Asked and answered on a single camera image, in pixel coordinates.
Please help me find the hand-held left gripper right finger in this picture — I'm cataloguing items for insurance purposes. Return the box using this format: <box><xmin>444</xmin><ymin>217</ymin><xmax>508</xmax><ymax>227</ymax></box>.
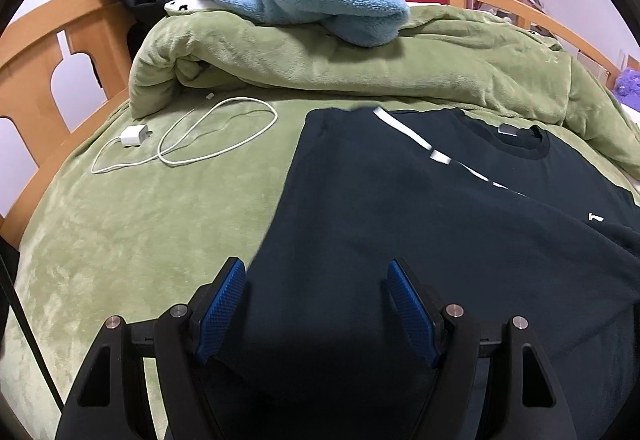
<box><xmin>386</xmin><ymin>257</ymin><xmax>588</xmax><ymax>440</ymax></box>

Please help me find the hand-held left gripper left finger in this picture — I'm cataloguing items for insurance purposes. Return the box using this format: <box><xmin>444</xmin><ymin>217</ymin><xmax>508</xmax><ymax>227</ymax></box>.
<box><xmin>54</xmin><ymin>256</ymin><xmax>248</xmax><ymax>440</ymax></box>

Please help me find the dark navy sweatshirt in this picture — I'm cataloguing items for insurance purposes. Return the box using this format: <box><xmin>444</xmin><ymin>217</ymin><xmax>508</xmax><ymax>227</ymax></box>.
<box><xmin>200</xmin><ymin>106</ymin><xmax>640</xmax><ymax>440</ymax></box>

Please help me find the green plush bed sheet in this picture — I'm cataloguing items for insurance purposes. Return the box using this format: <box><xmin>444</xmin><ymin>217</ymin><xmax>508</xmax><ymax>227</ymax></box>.
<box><xmin>10</xmin><ymin>94</ymin><xmax>640</xmax><ymax>440</ymax></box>

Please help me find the green plush quilt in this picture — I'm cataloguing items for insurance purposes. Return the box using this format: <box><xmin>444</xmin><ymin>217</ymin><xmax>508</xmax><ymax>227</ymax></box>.
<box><xmin>129</xmin><ymin>4</ymin><xmax>640</xmax><ymax>181</ymax></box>

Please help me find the white pillow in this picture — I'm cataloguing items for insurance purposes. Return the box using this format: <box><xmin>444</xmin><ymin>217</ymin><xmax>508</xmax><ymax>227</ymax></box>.
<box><xmin>164</xmin><ymin>0</ymin><xmax>221</xmax><ymax>15</ymax></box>

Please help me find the purple plush toy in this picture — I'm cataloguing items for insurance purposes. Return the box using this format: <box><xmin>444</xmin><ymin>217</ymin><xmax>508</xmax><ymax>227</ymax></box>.
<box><xmin>612</xmin><ymin>67</ymin><xmax>640</xmax><ymax>113</ymax></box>

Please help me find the black cable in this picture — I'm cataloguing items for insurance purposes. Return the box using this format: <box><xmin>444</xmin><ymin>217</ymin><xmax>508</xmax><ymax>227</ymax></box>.
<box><xmin>0</xmin><ymin>240</ymin><xmax>66</xmax><ymax>411</ymax></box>

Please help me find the white charger with cable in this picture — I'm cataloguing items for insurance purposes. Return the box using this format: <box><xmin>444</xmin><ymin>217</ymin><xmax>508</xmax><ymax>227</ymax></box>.
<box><xmin>90</xmin><ymin>92</ymin><xmax>278</xmax><ymax>175</ymax></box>

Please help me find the wooden bed frame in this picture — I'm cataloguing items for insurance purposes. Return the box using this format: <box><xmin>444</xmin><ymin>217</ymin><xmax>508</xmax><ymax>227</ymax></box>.
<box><xmin>0</xmin><ymin>0</ymin><xmax>623</xmax><ymax>221</ymax></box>

